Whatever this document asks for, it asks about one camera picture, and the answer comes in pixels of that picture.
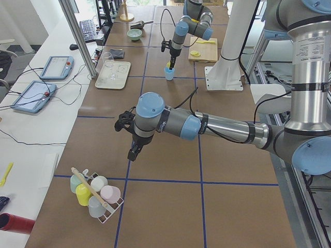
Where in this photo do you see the grey folded cloth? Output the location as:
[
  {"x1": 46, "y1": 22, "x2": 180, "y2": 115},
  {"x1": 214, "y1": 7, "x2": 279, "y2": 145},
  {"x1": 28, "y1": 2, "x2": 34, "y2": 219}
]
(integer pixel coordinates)
[{"x1": 109, "y1": 49, "x2": 125, "y2": 59}]

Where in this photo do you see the blue teach pendant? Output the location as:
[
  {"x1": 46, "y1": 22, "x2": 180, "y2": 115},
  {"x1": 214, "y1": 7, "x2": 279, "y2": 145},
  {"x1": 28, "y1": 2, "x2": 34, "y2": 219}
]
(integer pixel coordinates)
[
  {"x1": 11, "y1": 80, "x2": 57, "y2": 114},
  {"x1": 39, "y1": 56, "x2": 74, "y2": 80}
]

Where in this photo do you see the black keyboard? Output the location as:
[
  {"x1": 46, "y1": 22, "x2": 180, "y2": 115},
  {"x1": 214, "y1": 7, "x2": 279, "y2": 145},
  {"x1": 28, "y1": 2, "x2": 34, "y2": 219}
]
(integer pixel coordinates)
[{"x1": 79, "y1": 20, "x2": 97, "y2": 43}]

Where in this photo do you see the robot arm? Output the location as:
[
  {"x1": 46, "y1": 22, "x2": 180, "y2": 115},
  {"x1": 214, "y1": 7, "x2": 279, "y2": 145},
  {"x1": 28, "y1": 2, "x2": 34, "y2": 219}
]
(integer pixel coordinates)
[
  {"x1": 115, "y1": 1, "x2": 330, "y2": 175},
  {"x1": 169, "y1": 0, "x2": 213, "y2": 70}
]

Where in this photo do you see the white plastic cup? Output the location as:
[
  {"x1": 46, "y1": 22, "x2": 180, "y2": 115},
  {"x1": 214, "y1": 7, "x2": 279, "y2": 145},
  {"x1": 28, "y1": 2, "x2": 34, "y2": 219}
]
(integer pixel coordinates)
[{"x1": 91, "y1": 176, "x2": 108, "y2": 192}]

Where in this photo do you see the green bowl of ice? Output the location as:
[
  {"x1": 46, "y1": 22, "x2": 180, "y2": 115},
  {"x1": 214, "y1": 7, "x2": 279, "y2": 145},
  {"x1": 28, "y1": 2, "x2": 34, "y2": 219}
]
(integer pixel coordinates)
[{"x1": 127, "y1": 28, "x2": 143, "y2": 41}]

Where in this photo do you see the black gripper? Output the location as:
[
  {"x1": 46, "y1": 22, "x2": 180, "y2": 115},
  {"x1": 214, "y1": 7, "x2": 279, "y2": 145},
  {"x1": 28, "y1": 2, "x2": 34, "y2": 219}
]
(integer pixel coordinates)
[
  {"x1": 169, "y1": 46, "x2": 182, "y2": 70},
  {"x1": 128, "y1": 134, "x2": 153, "y2": 161}
]

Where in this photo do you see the black computer mouse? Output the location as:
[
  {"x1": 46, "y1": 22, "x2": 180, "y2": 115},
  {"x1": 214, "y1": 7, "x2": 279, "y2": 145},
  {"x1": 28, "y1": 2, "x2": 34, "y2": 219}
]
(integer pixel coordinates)
[{"x1": 69, "y1": 44, "x2": 79, "y2": 51}]

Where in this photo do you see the cream bear tray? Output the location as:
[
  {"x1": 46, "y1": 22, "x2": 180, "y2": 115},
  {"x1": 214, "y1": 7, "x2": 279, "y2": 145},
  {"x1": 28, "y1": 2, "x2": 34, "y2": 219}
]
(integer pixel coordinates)
[{"x1": 95, "y1": 61, "x2": 131, "y2": 90}]

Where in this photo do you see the light blue plastic cup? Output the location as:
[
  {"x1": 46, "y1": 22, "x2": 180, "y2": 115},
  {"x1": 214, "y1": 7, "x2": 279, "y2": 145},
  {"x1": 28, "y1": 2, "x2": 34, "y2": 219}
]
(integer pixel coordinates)
[{"x1": 164, "y1": 67, "x2": 175, "y2": 81}]

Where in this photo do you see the steel ice scoop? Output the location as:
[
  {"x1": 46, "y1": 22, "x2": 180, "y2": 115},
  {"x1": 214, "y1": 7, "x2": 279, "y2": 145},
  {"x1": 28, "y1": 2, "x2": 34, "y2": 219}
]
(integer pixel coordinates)
[{"x1": 130, "y1": 20, "x2": 154, "y2": 29}]

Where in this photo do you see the red cylinder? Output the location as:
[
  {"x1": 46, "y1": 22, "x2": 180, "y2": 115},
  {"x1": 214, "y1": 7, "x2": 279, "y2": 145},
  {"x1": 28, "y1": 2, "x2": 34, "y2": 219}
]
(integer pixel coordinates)
[{"x1": 1, "y1": 213, "x2": 35, "y2": 235}]

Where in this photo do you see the white wire cup rack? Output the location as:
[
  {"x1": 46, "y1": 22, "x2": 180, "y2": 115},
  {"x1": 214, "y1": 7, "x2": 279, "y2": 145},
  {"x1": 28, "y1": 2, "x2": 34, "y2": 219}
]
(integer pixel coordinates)
[{"x1": 70, "y1": 166, "x2": 125, "y2": 224}]

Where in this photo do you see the blue teach pendant far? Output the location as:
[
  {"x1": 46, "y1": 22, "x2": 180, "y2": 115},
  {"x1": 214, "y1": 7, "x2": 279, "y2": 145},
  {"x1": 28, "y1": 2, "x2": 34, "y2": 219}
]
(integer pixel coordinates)
[{"x1": 39, "y1": 56, "x2": 74, "y2": 80}]

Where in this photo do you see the pink plastic cup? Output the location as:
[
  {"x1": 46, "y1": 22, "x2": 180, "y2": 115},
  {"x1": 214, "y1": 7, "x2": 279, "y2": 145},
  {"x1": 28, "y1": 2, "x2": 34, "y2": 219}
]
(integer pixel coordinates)
[{"x1": 100, "y1": 185, "x2": 121, "y2": 204}]

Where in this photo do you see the wooden mug tree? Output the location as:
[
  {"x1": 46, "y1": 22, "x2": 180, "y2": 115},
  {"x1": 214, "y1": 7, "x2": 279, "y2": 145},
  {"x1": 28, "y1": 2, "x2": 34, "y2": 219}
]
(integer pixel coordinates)
[{"x1": 119, "y1": 0, "x2": 134, "y2": 22}]

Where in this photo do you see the blue teach pendant near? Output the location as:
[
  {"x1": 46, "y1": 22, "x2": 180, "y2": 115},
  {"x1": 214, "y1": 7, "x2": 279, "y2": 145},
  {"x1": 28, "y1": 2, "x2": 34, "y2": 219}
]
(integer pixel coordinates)
[{"x1": 11, "y1": 80, "x2": 57, "y2": 114}]

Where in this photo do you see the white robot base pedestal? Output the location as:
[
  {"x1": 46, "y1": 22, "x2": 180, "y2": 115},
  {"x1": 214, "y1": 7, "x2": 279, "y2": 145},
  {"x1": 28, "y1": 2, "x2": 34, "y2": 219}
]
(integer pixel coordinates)
[{"x1": 205, "y1": 0, "x2": 260, "y2": 91}]

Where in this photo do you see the yellow plastic fork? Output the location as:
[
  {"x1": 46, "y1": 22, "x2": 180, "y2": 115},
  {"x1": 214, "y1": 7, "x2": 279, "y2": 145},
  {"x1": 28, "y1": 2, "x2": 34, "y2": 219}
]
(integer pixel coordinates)
[{"x1": 0, "y1": 162, "x2": 13, "y2": 187}]

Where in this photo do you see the clear wine glass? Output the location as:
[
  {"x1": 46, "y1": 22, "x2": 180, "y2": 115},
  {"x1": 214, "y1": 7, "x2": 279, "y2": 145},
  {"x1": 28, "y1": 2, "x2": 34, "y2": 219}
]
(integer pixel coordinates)
[{"x1": 102, "y1": 52, "x2": 116, "y2": 80}]

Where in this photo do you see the grey plastic cup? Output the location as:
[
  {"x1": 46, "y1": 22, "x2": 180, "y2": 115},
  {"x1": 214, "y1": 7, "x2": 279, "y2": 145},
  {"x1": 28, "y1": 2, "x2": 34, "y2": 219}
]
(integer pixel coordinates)
[{"x1": 88, "y1": 196, "x2": 106, "y2": 218}]

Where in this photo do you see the bamboo cutting board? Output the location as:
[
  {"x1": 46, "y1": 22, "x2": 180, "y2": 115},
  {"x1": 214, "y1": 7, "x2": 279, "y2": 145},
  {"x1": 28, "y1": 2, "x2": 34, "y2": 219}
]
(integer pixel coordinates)
[{"x1": 188, "y1": 37, "x2": 218, "y2": 63}]

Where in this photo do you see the green plastic cup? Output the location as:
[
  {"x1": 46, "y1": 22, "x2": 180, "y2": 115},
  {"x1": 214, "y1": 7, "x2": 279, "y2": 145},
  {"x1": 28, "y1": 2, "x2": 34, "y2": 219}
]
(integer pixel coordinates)
[{"x1": 70, "y1": 174, "x2": 82, "y2": 194}]

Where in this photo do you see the yellow plastic cup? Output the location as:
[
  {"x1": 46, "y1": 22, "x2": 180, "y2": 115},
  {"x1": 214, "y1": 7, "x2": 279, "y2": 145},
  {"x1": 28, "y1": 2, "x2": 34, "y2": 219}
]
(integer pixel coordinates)
[{"x1": 75, "y1": 183, "x2": 92, "y2": 206}]

